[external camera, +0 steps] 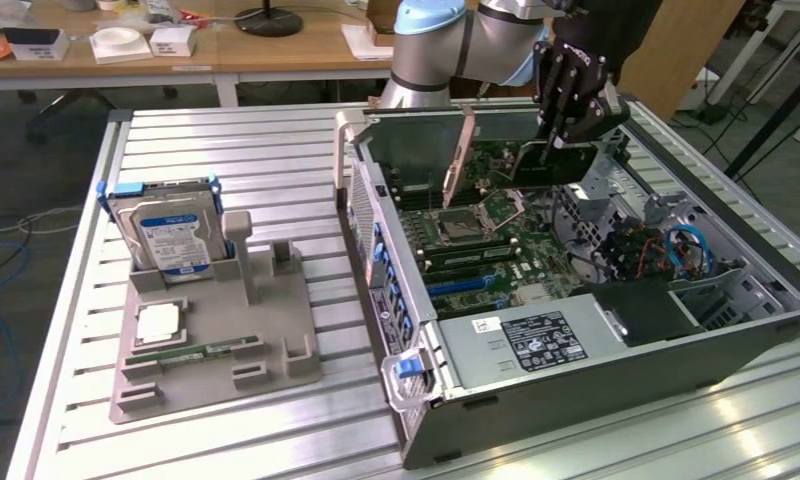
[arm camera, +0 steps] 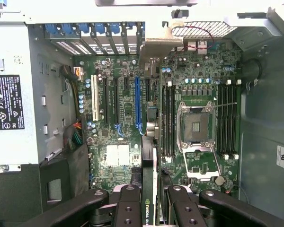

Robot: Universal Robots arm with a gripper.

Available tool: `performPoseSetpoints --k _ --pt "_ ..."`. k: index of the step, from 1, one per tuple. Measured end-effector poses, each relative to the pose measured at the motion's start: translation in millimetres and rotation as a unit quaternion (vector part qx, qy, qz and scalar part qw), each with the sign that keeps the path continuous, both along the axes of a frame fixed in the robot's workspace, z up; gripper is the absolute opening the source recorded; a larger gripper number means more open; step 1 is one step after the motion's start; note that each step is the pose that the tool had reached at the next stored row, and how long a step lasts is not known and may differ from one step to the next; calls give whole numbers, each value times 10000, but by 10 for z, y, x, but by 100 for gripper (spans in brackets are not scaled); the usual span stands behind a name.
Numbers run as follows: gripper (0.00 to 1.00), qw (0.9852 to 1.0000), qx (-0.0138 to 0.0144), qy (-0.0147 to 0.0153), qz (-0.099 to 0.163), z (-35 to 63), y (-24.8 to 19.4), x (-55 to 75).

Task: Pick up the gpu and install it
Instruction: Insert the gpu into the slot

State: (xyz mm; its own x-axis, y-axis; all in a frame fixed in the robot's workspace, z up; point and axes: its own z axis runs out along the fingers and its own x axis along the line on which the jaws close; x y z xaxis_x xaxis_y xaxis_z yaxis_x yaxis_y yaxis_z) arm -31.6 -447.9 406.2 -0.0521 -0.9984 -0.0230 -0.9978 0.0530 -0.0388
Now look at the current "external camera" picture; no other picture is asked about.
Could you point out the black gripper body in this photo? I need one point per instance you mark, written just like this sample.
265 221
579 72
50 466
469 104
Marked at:
607 25

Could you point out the black GPU with metal bracket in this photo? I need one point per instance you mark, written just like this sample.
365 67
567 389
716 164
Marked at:
553 172

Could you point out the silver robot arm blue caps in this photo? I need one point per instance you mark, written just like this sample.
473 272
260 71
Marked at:
433 50

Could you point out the wooden cabinet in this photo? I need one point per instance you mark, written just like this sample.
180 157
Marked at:
693 50

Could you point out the black power adapter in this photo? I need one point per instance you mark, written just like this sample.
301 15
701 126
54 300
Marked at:
711 114

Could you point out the silver drive cage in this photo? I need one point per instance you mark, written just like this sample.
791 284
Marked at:
593 210

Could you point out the open socket cover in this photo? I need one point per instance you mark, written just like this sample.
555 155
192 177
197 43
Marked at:
507 204

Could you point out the black slanted pole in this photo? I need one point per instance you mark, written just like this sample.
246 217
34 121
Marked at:
773 115

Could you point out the white booklet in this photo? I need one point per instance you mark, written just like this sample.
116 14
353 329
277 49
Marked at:
366 47

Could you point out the green motherboard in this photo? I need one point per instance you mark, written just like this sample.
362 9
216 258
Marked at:
540 260

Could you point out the open cardboard box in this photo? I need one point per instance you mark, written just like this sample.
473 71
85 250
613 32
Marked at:
378 20

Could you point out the CPU socket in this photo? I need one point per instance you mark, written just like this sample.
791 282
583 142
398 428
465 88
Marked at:
463 229

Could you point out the black plastic air shroud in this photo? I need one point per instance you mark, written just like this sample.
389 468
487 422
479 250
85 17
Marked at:
647 310

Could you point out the blue expansion slot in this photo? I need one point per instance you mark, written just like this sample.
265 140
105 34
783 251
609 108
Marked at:
456 288

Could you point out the silver disk bay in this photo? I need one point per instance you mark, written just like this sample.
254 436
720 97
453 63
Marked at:
727 300

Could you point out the black round lamp base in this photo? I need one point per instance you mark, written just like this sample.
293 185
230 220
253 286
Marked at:
269 25

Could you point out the blue card retention latch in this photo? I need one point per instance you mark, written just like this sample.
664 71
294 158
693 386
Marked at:
389 280

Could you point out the grey power supply unit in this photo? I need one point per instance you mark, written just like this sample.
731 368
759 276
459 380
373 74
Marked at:
480 355

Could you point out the open black PC case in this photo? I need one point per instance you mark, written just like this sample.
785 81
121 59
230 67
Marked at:
573 390

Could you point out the plain white carton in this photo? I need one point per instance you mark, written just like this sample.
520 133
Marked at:
173 42

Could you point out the hard disk in blue caddy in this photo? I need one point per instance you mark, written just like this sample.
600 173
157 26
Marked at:
169 240

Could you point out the white square tape holder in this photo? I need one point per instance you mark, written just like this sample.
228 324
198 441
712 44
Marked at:
120 46

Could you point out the grey parts rack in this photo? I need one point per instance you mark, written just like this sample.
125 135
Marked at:
240 325

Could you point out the wooden desk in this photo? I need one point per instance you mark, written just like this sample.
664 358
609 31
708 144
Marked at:
73 69

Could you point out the black office chair base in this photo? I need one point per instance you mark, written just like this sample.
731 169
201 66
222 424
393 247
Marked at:
60 107

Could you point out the silver CPU chip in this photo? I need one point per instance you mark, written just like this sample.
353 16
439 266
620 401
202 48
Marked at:
157 324

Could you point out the green RAM stick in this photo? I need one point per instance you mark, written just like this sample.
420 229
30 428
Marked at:
186 354

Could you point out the white box with black top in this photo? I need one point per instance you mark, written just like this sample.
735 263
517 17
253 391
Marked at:
38 46

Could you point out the orange packet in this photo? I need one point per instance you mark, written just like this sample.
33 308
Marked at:
1 50

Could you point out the white desk frame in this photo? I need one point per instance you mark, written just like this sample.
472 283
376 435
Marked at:
783 45

